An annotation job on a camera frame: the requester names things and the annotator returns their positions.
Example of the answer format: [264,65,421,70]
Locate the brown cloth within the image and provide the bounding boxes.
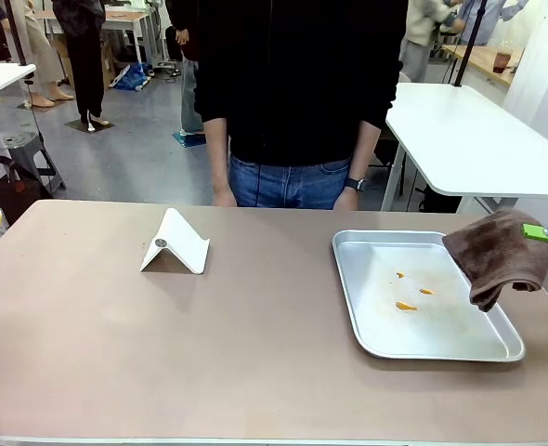
[441,209,548,313]

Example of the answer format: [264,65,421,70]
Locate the person's right forearm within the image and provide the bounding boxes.
[203,118,232,187]

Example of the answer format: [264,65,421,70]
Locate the person's left forearm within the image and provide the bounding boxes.
[346,119,383,183]

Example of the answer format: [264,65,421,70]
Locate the person's left hand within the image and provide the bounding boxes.
[333,187,361,212]

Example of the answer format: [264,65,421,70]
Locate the person's right hand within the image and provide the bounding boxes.
[212,182,239,208]

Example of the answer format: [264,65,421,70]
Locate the large white table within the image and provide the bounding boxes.
[380,82,548,215]

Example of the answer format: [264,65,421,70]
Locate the silver metal tray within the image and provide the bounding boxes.
[332,229,526,362]

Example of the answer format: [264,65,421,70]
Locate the wooden workbench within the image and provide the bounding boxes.
[440,44,524,87]

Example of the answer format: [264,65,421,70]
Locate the black pole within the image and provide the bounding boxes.
[453,0,488,87]
[4,0,30,69]

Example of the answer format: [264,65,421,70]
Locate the bystander in blue shirt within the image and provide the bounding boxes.
[454,0,531,46]

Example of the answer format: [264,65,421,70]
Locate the bystander in cream jacket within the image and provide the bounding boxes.
[398,0,466,84]

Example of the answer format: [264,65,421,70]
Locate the blue jeans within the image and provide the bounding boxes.
[227,155,353,210]

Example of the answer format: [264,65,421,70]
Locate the black sweater torso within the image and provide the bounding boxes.
[193,0,409,167]

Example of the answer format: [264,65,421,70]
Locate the white folded stand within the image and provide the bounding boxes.
[138,207,211,275]

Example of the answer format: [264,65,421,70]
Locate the teal floor plate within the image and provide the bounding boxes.
[171,131,207,148]

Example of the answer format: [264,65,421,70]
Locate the bystander in light jeans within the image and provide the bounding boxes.
[164,0,207,137]

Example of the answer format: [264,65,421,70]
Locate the blue plastic bag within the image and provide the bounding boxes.
[111,62,152,92]

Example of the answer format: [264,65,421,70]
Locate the cardboard box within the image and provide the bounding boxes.
[98,39,118,90]

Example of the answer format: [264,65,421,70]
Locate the wooden top table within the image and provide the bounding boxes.
[34,7,153,66]

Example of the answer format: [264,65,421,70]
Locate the brown floor plate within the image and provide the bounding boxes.
[64,118,115,135]

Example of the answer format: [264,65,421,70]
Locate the bystander in black trousers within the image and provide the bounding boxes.
[52,0,111,127]

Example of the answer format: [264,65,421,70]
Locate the bystander in beige trousers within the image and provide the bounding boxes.
[11,0,75,109]

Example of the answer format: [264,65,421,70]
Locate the grey stool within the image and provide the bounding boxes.
[0,131,67,194]

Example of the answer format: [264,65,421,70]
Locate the black bag red trim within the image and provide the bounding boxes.
[0,156,55,229]

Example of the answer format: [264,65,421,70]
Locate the small white table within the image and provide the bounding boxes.
[0,62,37,106]

